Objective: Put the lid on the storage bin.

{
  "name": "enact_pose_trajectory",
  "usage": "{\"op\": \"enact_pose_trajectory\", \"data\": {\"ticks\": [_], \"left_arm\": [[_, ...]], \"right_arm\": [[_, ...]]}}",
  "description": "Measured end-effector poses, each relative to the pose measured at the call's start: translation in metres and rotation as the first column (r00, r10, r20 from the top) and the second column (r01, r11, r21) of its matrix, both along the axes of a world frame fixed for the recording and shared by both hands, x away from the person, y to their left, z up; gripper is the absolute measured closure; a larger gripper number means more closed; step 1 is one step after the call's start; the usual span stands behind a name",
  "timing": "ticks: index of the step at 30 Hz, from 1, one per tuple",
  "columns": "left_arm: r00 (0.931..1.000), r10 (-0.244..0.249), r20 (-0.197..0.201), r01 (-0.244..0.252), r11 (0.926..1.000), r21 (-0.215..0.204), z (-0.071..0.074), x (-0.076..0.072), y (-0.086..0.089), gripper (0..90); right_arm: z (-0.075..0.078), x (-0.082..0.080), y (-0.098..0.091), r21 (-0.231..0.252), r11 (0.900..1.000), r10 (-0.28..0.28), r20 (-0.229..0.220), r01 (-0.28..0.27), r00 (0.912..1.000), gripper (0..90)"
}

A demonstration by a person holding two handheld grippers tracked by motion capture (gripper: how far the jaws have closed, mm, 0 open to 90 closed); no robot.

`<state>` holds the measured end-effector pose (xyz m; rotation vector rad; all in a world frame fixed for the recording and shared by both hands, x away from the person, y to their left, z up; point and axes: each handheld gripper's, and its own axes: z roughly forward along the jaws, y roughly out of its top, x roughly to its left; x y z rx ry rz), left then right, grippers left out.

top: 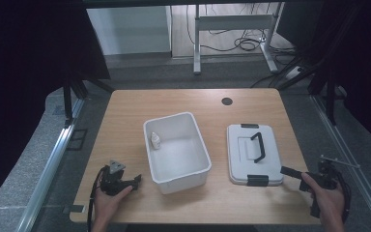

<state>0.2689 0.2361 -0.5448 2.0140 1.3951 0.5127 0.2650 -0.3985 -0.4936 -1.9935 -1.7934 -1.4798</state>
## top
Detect white lid with black handle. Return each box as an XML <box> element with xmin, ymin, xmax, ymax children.
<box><xmin>226</xmin><ymin>123</ymin><xmax>285</xmax><ymax>188</ymax></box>

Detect white metal desk frame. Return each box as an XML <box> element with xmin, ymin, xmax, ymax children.
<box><xmin>192</xmin><ymin>2</ymin><xmax>285</xmax><ymax>75</ymax></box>

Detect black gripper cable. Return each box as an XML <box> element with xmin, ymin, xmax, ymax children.
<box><xmin>86</xmin><ymin>165</ymin><xmax>109</xmax><ymax>232</ymax></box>
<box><xmin>333</xmin><ymin>170</ymin><xmax>353</xmax><ymax>224</ymax></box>

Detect white panel board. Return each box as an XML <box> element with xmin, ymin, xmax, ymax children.
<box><xmin>86</xmin><ymin>5</ymin><xmax>172</xmax><ymax>56</ymax></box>

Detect white power strip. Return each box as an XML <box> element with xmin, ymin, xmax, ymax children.
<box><xmin>283</xmin><ymin>65</ymin><xmax>304</xmax><ymax>81</ymax></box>

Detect person's left hand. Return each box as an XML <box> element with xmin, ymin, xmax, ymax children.
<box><xmin>92</xmin><ymin>186</ymin><xmax>134</xmax><ymax>226</ymax></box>

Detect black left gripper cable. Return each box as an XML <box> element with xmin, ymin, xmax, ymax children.
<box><xmin>86</xmin><ymin>165</ymin><xmax>109</xmax><ymax>232</ymax></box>

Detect black tripod stand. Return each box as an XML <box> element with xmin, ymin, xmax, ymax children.
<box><xmin>61</xmin><ymin>72</ymin><xmax>115</xmax><ymax>128</ymax></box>
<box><xmin>276</xmin><ymin>6</ymin><xmax>361</xmax><ymax>128</ymax></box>

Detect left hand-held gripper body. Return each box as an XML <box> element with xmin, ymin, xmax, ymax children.
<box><xmin>99</xmin><ymin>159</ymin><xmax>135</xmax><ymax>197</ymax></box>

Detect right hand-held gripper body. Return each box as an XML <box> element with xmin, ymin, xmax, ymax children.
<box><xmin>299</xmin><ymin>155</ymin><xmax>361</xmax><ymax>220</ymax></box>

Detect white plastic storage box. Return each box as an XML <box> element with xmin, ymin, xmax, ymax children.
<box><xmin>142</xmin><ymin>111</ymin><xmax>213</xmax><ymax>195</ymax></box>

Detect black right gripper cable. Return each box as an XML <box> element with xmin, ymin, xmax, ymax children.
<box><xmin>333</xmin><ymin>170</ymin><xmax>353</xmax><ymax>224</ymax></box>

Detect person's right hand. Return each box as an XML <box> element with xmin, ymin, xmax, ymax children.
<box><xmin>300</xmin><ymin>172</ymin><xmax>346</xmax><ymax>225</ymax></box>

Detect small white bottle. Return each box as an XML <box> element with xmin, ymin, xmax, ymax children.
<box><xmin>150</xmin><ymin>131</ymin><xmax>162</xmax><ymax>151</ymax></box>

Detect aluminium floor rail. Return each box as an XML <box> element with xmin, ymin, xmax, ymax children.
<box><xmin>14</xmin><ymin>98</ymin><xmax>86</xmax><ymax>232</ymax></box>
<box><xmin>311</xmin><ymin>95</ymin><xmax>371</xmax><ymax>232</ymax></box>

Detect black floor cables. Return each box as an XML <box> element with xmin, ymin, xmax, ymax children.
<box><xmin>186</xmin><ymin>3</ymin><xmax>300</xmax><ymax>89</ymax></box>

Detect black curtain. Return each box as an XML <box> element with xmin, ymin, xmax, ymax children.
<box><xmin>276</xmin><ymin>0</ymin><xmax>371</xmax><ymax>156</ymax></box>
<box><xmin>0</xmin><ymin>0</ymin><xmax>111</xmax><ymax>214</ymax></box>

